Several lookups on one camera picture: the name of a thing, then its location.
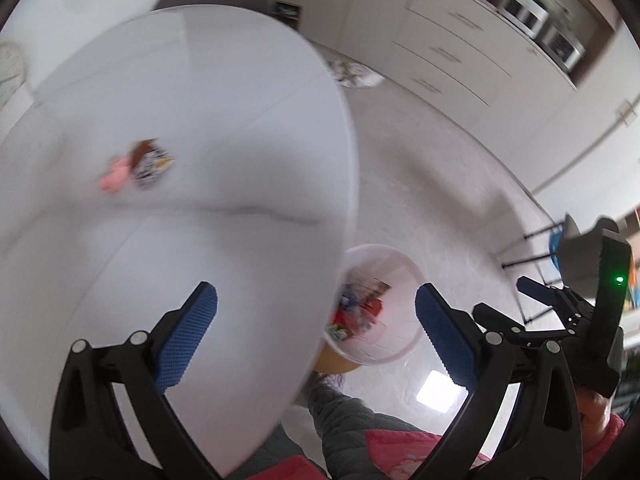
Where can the silver microwave oven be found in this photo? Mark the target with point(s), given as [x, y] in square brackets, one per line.
[525, 7]

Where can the blue basin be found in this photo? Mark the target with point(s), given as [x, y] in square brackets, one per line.
[555, 250]

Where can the person's right forearm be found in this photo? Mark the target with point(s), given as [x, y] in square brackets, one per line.
[602, 442]

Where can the orange red snack bag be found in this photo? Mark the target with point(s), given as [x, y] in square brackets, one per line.
[342, 317]

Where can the person's right hand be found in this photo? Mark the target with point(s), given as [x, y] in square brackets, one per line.
[595, 412]

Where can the purple slipper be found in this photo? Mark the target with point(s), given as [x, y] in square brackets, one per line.
[329, 381]

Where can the pink quilted jacket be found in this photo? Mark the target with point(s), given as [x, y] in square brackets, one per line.
[400, 447]

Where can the black picture frame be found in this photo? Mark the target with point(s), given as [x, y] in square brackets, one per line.
[287, 11]

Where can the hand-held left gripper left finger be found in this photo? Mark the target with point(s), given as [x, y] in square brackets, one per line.
[192, 322]

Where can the white waste bin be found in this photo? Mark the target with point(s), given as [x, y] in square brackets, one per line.
[395, 280]

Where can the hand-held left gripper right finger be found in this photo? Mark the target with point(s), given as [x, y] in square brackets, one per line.
[442, 332]

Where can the patterned floor rug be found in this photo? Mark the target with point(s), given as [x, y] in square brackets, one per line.
[352, 72]

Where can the brown and white wrapper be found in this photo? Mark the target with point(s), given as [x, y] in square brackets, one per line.
[150, 162]

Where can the pink wrapper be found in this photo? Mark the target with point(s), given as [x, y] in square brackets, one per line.
[114, 175]

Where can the white drawer cabinet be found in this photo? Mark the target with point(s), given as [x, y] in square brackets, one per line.
[460, 50]

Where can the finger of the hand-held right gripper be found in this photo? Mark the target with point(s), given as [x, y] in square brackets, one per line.
[537, 291]
[505, 322]

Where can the silver toaster oven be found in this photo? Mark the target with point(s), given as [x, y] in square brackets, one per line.
[562, 47]

